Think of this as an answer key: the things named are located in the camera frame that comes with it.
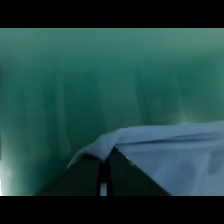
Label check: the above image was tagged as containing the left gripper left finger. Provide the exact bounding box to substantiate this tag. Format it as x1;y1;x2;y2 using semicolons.
35;155;102;197

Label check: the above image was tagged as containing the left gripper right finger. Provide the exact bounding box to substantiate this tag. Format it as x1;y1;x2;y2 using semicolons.
105;146;171;197

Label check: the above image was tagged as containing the light blue shirt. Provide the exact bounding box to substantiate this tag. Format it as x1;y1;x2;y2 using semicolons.
65;120;224;197

